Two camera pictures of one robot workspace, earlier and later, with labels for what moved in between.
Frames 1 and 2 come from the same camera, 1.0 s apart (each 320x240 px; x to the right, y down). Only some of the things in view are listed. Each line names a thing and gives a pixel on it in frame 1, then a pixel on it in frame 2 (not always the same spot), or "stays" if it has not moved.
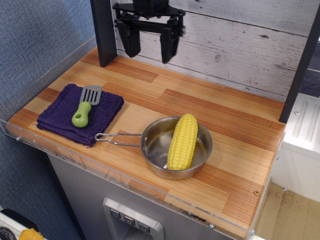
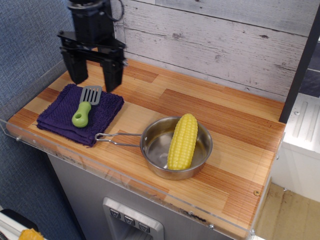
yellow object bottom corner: x=30 y=234 stays
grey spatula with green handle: x=90 y=94 stays
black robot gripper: x=152 y=15 → x=94 y=32
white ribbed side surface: x=302 y=129 stays
